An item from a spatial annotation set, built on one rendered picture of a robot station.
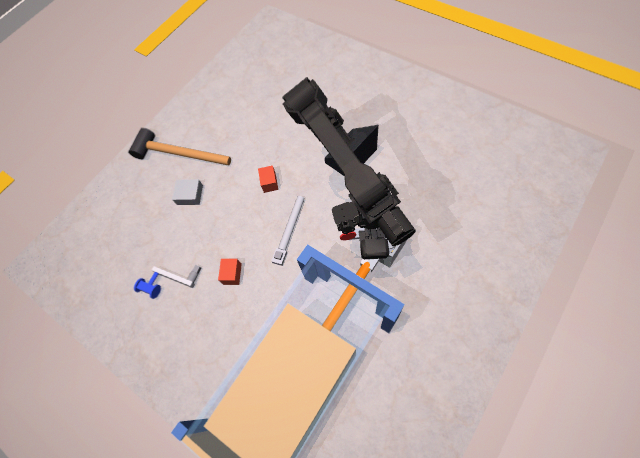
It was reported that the black rubber mallet with wooden handle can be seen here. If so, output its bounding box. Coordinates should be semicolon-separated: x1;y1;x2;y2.
129;127;231;166

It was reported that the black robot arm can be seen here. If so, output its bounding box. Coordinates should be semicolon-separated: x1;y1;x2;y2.
282;77;416;246

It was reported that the red-orange cube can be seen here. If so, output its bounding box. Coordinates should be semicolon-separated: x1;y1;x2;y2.
218;259;242;285
258;165;278;193

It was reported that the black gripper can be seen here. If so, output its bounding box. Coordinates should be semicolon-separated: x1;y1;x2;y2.
358;214;390;260

